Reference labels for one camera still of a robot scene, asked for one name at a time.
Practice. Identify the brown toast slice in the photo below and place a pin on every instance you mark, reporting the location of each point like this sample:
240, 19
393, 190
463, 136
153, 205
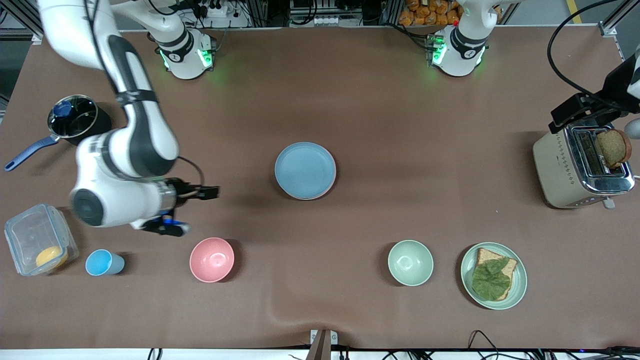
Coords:
612, 147

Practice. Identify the pale green bowl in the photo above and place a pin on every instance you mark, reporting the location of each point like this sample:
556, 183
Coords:
410, 263

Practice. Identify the white power strip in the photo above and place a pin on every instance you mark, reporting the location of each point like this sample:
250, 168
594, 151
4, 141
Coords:
215, 10

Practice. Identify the brown bread slice under lettuce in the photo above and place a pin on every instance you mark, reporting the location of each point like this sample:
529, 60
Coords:
486, 255

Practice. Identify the brown table cloth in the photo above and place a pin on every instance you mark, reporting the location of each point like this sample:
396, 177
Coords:
400, 110

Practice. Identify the green lettuce leaf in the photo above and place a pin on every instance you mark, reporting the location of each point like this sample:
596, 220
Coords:
490, 281

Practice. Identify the pale green plate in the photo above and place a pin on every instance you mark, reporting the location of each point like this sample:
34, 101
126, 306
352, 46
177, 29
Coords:
520, 282

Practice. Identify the pink plate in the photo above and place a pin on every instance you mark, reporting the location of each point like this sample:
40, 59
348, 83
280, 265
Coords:
328, 191

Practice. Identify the glass lid with blue knob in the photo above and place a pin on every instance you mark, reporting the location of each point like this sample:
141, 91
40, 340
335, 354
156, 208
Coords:
72, 117

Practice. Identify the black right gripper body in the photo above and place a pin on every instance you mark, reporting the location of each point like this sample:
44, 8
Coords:
184, 192

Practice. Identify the clear plastic container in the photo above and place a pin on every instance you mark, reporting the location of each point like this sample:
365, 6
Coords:
30, 230

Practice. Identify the bag of orange snacks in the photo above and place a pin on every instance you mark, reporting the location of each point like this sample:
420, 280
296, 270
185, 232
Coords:
430, 12

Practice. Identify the pink bowl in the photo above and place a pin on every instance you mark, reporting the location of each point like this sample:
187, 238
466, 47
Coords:
211, 260

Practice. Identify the metal table bracket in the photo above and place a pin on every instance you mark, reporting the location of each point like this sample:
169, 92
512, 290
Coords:
322, 342

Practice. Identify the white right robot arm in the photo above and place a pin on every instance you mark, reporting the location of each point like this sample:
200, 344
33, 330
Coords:
145, 130

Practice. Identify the beige and chrome toaster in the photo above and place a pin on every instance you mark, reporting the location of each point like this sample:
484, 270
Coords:
557, 170

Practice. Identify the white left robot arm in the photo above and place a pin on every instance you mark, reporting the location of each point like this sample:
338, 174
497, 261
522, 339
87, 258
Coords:
460, 50

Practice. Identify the yellow round food item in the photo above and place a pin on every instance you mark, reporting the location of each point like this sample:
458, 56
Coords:
51, 257

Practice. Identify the light blue cup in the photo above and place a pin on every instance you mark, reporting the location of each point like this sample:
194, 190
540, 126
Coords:
100, 262

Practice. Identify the light blue plate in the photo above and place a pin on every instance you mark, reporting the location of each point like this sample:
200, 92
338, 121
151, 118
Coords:
305, 170

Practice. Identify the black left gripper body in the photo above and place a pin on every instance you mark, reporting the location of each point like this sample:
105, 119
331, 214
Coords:
614, 86

